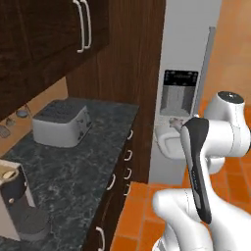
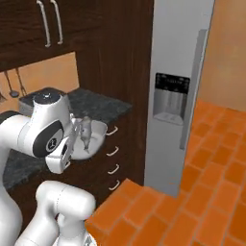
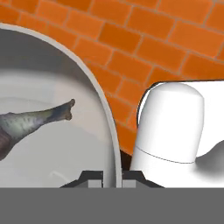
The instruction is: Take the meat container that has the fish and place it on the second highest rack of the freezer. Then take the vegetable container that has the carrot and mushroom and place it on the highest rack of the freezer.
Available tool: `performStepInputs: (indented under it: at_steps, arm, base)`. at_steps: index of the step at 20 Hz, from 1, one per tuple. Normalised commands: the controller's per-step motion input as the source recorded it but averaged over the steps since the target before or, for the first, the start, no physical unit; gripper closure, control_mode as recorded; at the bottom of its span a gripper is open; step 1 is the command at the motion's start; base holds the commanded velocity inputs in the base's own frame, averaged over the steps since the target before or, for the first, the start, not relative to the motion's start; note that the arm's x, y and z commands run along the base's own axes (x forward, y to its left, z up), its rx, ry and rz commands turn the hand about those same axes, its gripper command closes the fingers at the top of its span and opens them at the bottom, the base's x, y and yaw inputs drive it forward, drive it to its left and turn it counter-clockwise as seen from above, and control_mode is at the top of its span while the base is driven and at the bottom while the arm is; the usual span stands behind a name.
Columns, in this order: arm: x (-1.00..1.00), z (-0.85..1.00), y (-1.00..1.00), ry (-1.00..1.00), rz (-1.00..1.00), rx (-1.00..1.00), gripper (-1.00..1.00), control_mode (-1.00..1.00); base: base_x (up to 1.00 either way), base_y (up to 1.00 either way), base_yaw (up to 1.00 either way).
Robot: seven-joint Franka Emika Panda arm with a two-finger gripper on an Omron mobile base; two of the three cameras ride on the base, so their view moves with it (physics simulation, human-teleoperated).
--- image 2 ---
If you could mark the silver fridge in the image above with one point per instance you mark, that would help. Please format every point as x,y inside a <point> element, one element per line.
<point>173,48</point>

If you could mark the dark wood cupboard door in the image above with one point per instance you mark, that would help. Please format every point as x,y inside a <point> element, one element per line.
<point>22,29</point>
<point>68,22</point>

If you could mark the dark wood drawer cabinet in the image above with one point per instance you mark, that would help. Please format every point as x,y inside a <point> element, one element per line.
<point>96,173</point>

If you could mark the hanging grey kitchen tool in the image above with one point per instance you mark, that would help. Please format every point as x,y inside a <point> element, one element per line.
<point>21,83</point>

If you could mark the dark wood tall cabinet panel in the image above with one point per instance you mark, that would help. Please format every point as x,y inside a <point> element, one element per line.
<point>115,48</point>

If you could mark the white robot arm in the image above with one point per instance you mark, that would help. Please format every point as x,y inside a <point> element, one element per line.
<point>19,134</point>

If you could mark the hanging grey ladle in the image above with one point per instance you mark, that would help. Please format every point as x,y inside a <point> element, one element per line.
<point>13,93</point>

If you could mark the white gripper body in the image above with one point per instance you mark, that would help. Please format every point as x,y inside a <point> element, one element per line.
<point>74,134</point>

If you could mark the grey fish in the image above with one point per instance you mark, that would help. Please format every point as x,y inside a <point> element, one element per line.
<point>86,130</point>

